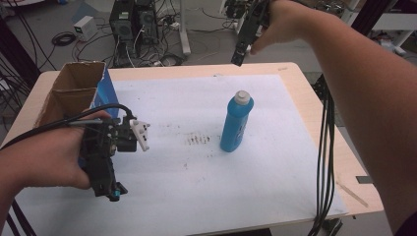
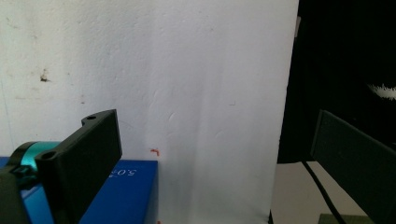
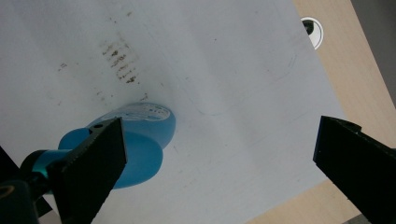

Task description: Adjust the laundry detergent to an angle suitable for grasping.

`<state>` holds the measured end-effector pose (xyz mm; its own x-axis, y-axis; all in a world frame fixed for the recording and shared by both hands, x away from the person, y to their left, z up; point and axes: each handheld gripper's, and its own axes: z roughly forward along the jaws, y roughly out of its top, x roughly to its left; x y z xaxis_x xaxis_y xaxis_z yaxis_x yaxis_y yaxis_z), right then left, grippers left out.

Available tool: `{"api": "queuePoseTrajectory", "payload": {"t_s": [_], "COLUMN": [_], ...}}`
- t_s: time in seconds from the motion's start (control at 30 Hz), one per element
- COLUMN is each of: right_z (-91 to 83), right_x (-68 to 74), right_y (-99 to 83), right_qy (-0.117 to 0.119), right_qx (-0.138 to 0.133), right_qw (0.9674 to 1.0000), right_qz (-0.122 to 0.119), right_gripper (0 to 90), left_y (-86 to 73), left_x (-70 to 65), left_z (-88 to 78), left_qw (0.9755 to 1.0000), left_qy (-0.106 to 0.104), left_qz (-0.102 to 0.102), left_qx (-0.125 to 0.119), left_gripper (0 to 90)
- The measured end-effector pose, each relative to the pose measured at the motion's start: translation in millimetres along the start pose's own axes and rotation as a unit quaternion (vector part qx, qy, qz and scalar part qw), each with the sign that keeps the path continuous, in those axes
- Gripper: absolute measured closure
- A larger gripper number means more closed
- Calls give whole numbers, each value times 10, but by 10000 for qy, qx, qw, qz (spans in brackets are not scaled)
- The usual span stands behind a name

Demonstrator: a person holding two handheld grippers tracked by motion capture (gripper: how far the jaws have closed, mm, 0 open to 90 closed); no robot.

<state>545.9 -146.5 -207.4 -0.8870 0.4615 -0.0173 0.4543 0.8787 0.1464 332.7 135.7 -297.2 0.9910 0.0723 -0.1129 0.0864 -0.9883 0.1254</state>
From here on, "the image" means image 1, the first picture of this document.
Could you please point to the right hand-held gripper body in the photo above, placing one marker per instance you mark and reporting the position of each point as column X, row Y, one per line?
column 257, row 16

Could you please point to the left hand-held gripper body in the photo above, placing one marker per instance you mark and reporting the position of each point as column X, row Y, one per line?
column 98, row 164

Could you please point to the blue bottle with white cap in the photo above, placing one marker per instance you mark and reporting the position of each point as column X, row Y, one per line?
column 234, row 128

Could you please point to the blue cardboard box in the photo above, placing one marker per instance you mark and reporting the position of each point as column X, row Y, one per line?
column 72, row 85

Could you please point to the person's right hand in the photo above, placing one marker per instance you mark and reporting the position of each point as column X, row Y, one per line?
column 288, row 23

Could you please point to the person's left hand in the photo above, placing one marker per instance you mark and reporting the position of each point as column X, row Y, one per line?
column 49, row 157

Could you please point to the white desk leg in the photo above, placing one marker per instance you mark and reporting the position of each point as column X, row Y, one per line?
column 184, row 29

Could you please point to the white foam mat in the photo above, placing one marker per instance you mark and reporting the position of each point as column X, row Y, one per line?
column 183, row 183

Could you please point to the black computer tower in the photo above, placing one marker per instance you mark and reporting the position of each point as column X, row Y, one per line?
column 147, row 23
column 123, row 23

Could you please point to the small white power box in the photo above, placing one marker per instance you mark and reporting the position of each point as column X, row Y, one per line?
column 85, row 29

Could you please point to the grey tape strip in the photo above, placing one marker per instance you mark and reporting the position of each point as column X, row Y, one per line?
column 364, row 179

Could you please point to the thin wooden stick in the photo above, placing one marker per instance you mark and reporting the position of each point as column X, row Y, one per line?
column 352, row 194

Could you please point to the black metal frame post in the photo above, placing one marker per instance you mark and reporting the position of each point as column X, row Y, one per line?
column 16, row 55
column 373, row 14

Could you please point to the white desk frame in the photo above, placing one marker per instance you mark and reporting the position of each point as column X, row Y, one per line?
column 398, row 26

